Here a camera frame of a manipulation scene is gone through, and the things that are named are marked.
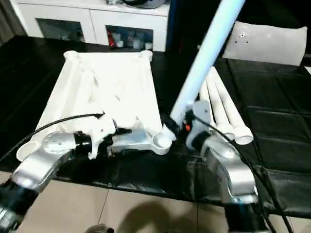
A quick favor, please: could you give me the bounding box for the white plastic table top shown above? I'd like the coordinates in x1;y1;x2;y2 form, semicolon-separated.
16;50;173;162

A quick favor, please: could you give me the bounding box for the white plastic table leg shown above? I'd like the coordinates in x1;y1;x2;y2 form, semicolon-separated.
199;81;214;122
208;66;254;147
162;0;246;142
205;72;236;141

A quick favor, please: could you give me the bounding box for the black table mat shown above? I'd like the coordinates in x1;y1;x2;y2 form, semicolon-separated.
0;35;311;212

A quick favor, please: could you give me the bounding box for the black cabinet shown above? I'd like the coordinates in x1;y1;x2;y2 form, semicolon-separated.
167;0;238;59

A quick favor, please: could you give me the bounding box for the white plastic seat panel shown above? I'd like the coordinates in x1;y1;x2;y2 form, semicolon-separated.
222;21;307;66

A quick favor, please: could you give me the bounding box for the white cabinet with glass doors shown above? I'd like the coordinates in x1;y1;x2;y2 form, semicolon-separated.
17;0;171;53

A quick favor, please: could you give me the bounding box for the dark helmet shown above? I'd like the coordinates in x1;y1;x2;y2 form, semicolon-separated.
120;0;169;10

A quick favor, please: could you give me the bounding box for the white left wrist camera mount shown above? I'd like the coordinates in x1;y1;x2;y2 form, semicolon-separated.
85;113;118;160

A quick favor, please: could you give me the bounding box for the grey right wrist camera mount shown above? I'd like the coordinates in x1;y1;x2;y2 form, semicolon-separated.
185;100;211;151

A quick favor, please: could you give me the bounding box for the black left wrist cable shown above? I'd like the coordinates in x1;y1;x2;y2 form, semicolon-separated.
0;112;105;162

